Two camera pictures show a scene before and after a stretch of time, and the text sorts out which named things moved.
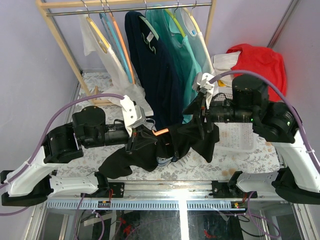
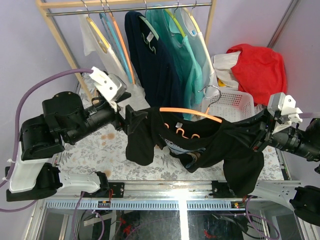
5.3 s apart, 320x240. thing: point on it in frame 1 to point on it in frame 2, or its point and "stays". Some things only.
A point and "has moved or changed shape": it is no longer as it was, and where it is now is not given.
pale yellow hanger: (99, 37) stays
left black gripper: (132, 140) to (132, 118)
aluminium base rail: (163, 195) stays
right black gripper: (194, 128) to (264, 132)
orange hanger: (159, 132) has moved or changed shape
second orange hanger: (117, 30) stays
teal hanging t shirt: (172, 34) stays
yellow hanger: (176, 19) stays
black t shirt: (154, 149) has moved or changed shape
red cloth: (264, 61) stays
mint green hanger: (148, 23) stays
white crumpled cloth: (224, 62) stays
